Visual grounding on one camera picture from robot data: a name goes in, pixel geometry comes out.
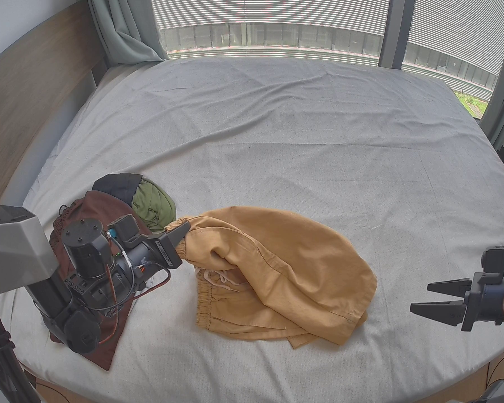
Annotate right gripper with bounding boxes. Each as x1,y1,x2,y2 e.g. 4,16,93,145
410,271,504,332

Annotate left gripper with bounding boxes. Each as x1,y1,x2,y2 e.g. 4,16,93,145
125,219,191,277

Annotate tan shorts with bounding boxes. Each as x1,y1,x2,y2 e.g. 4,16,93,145
165,206,378,348

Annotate green garment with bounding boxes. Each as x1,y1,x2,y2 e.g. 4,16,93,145
131,178,177,232

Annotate black garment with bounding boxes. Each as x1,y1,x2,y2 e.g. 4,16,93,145
92,173,144,207

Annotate brown shorts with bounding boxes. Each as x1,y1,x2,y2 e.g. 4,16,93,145
48,191,152,372

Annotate bed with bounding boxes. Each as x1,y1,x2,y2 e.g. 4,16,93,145
0,0,504,403

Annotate window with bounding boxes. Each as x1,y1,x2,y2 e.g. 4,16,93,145
145,0,504,121

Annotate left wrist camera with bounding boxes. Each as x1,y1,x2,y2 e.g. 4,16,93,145
106,215,153,247

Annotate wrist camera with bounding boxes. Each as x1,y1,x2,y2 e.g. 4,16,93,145
480,246,504,276
106,215,153,247

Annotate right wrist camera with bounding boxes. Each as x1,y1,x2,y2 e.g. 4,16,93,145
480,246,504,276

